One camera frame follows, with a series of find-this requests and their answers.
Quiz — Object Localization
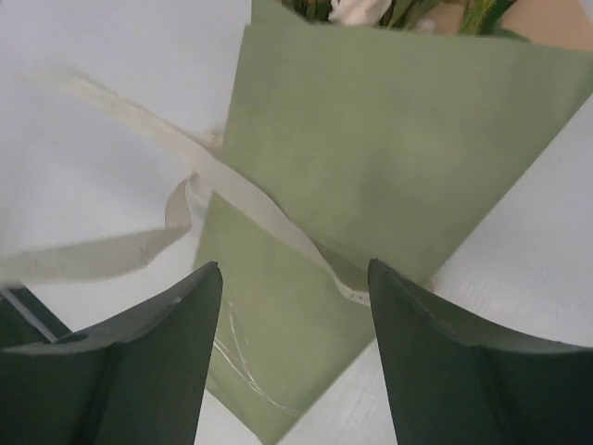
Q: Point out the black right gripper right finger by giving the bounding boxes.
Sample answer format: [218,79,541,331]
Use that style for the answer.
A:
[368,260,592,444]

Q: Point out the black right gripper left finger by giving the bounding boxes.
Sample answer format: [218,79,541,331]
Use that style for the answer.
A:
[1,262,223,444]

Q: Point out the cream ribbon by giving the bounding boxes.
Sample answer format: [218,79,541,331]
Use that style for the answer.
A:
[1,71,370,305]

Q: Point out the green and orange wrapping paper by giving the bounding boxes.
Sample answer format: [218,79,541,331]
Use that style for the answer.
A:
[196,1,592,444]

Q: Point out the pink rose flower branch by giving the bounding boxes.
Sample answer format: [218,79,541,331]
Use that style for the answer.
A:
[458,0,528,42]

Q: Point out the cream rose flower branch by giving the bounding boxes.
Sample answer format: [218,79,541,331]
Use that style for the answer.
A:
[281,0,439,30]

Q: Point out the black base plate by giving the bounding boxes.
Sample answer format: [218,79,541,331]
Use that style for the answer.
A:
[1,287,71,349]

